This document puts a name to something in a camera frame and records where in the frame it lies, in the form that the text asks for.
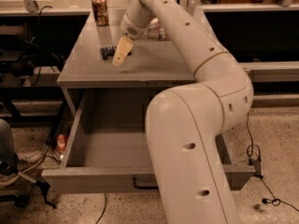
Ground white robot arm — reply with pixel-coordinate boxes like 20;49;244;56
121;0;253;224

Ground black drawer handle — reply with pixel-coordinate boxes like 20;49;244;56
133;177;158;190

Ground black cable with adapter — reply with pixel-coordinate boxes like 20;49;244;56
245;112;299;213

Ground clear plastic water bottle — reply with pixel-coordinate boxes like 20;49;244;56
146;19;167;40

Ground red can on floor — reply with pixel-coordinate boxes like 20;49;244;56
56;134;67;153

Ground black cable under drawer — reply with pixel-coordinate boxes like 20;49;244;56
94;193;108;224

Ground open grey top drawer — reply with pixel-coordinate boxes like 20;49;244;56
41;88;256;195

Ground black office chair base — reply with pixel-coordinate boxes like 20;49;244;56
0;119;57;209

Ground brown soda can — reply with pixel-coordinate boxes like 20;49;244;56
92;0;109;26

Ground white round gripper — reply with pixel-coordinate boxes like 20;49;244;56
112;14;147;67

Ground dark blue rxbar wrapper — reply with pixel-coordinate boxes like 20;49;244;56
100;46;123;60

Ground grey metal cabinet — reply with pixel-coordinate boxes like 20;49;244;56
57;7;194;113

